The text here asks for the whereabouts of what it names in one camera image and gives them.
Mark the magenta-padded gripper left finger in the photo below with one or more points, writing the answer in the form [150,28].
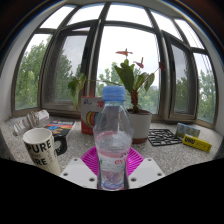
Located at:
[78,172]

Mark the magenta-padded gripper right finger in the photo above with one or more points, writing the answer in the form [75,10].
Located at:
[146,172]

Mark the clear blue-capped water bottle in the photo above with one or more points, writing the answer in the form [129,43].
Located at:
[113,143]

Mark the black lattice trivet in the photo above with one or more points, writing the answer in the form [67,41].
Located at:
[164,137]

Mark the white mug with black lettering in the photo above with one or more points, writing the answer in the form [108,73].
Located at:
[41,150]

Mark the potted plant with red flowers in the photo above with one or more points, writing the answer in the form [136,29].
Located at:
[141,125]

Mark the dark book with colourful cover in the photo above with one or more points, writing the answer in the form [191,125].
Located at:
[60,126]

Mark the red and white filament box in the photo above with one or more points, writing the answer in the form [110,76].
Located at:
[88,116]

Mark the yellow glue box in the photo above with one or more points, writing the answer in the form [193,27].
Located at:
[197,143]

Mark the small blue-green box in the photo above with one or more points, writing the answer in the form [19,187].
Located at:
[188,130]

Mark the grey framed window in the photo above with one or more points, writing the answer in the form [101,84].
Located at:
[164,66]

